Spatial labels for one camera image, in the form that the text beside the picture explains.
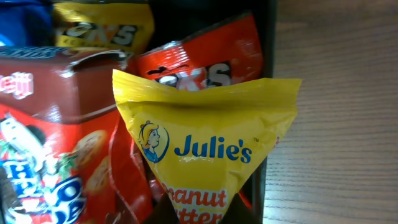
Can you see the red Hello Panda box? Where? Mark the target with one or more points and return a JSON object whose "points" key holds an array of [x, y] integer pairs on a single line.
{"points": [[58, 117]]}

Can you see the red Hacks candy bag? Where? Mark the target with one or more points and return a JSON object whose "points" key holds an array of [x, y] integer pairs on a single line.
{"points": [[225, 53]]}

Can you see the dark green box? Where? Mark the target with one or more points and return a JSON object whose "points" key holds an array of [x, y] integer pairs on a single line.
{"points": [[176, 19]]}

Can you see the blue Oreo cookie pack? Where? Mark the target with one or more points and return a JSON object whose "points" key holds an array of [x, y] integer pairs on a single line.
{"points": [[26, 23]]}

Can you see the yellow peanut butter wafer pack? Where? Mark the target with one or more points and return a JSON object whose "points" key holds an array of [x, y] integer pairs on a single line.
{"points": [[203, 145]]}

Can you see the yellow snack bag with window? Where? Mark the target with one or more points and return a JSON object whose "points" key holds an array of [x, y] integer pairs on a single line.
{"points": [[125, 25]]}

